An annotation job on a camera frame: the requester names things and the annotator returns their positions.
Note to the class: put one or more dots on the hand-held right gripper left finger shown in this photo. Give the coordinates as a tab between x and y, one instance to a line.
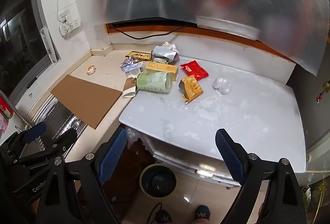
113	157

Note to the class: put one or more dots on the steel sink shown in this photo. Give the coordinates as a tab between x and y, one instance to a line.
61	115

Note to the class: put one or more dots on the steel faucet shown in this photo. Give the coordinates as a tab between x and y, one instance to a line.
22	117

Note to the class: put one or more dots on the red pink package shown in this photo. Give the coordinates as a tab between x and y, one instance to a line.
5	110

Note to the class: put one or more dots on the crumpled orange white wrapper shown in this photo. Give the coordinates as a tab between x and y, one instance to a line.
90	70

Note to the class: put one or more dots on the hanging clear plastic bag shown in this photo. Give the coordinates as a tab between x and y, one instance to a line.
132	137

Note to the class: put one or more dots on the yellow red box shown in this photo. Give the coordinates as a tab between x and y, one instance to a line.
138	55

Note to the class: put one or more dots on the orange wooden ledge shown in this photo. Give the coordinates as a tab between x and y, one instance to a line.
232	37

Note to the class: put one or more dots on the hanging red bead ornament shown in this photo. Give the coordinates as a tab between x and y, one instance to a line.
319	97

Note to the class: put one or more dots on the cream rimmed dark trash bin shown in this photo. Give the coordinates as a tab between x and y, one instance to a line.
157	180

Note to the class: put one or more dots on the brown cardboard sheet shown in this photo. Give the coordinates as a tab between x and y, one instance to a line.
85	97

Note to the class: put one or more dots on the silver foil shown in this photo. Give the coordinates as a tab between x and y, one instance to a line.
129	62

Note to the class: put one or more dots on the blue patterned slipper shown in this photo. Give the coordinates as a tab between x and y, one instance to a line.
202	212
163	217

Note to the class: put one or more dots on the brown white paper bag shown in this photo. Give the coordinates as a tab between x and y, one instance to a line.
129	90

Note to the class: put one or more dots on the yellow carton box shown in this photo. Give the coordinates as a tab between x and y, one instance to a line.
161	69

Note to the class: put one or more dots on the orange yellow snack packet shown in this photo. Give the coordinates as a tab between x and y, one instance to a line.
192	88

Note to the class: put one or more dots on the window with metal frame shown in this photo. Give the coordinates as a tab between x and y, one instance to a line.
15	33

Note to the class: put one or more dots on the blue white carton box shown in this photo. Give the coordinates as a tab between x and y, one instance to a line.
134	71

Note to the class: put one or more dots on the clear plastic wrap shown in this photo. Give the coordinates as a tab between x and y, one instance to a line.
221	84

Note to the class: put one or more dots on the white tissue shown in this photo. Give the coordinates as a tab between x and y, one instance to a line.
169	45

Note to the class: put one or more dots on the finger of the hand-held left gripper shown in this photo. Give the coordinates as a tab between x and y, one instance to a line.
64	139
33	133

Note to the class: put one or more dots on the pink trousers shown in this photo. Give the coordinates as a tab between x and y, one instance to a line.
201	221

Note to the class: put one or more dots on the pale green round pouch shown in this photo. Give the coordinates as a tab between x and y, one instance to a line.
152	82

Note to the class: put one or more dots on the white wall power strip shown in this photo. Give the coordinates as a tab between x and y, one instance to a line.
68	23

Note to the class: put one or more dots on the small green white box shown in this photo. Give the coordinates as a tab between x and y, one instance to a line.
160	60

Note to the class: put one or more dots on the red snack packet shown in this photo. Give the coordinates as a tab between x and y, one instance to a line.
194	70

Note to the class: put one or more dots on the silver tissue box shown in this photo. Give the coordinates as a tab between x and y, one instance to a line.
165	53

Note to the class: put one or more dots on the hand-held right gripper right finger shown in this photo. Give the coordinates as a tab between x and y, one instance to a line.
229	155

